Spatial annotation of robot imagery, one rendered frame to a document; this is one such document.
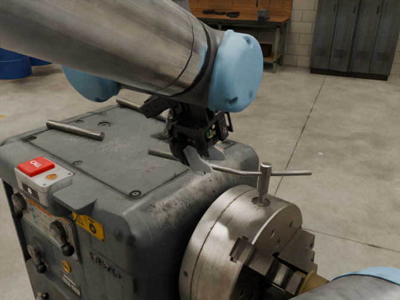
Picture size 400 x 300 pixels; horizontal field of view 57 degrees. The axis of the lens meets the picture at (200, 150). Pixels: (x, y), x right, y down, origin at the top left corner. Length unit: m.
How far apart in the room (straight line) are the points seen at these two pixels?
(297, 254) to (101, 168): 0.48
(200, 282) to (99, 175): 0.32
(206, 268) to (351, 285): 0.41
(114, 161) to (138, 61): 0.65
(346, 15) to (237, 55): 6.27
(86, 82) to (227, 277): 0.45
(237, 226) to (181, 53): 0.49
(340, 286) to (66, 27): 0.30
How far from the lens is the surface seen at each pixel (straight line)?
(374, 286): 0.37
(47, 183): 0.85
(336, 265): 2.55
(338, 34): 6.64
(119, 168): 0.87
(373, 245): 2.79
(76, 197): 0.78
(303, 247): 0.87
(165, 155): 0.68
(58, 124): 1.11
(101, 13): 0.23
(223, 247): 0.72
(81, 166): 0.89
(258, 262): 0.71
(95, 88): 0.42
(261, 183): 0.75
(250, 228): 0.72
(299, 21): 7.24
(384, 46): 6.69
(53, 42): 0.22
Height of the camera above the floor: 1.67
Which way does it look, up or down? 27 degrees down
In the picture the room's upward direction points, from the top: straight up
